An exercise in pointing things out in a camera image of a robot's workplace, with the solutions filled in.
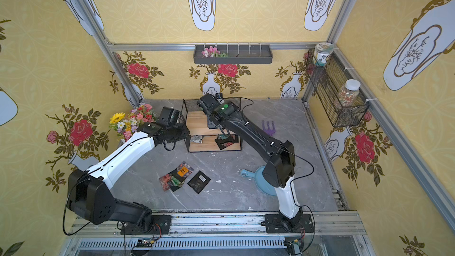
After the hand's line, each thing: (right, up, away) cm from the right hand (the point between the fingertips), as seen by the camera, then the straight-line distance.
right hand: (224, 116), depth 85 cm
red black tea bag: (-29, -31, +1) cm, 42 cm away
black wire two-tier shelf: (-13, -12, +14) cm, 23 cm away
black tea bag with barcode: (-12, -32, +1) cm, 34 cm away
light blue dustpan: (+18, -32, 0) cm, 37 cm away
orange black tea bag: (-21, -27, +4) cm, 35 cm away
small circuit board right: (+27, -51, -14) cm, 60 cm away
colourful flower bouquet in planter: (-48, -4, +3) cm, 49 cm away
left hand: (-21, -7, +1) cm, 22 cm away
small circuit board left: (-32, -52, -12) cm, 62 cm away
